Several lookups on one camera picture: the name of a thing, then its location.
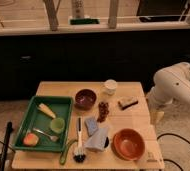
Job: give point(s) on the black pole stand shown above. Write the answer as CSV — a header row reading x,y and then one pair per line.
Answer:
x,y
5,147

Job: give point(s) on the wooden table leg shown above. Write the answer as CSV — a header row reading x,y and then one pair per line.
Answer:
x,y
52,15
113,12

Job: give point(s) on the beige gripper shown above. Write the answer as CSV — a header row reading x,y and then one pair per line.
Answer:
x,y
156,116

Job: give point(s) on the grey blue cloth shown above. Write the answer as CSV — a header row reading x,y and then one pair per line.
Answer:
x,y
99,140

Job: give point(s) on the dark red grapes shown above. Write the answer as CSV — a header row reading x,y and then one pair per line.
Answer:
x,y
103,111

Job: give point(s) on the purple bowl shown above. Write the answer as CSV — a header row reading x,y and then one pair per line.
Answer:
x,y
85,99

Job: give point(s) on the red yellow apple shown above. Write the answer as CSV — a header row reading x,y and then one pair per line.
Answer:
x,y
30,139

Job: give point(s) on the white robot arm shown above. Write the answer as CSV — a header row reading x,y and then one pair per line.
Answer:
x,y
170,83

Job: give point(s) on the green cup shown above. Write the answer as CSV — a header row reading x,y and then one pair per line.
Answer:
x,y
57,125

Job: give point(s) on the black box background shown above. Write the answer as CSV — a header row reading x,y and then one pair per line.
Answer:
x,y
160,10

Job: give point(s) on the blue sponge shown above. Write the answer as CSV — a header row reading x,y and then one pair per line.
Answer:
x,y
91,125

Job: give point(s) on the green base white post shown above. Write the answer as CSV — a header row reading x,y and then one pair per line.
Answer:
x,y
78,16

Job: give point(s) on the metal spoon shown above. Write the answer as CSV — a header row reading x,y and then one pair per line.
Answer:
x,y
51,137

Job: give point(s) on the wooden table leg left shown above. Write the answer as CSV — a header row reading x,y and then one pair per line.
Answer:
x,y
52,15

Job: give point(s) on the wooden table leg right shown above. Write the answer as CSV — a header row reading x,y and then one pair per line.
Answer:
x,y
113,12

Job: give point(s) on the green plastic tray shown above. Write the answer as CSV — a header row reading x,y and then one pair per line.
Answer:
x,y
34,118

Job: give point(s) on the white cup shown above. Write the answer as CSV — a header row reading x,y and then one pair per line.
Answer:
x,y
110,86

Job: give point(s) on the orange bowl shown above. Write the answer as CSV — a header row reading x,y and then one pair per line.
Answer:
x,y
128,144

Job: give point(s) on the yellow corn cob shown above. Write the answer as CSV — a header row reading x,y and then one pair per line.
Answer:
x,y
45,109

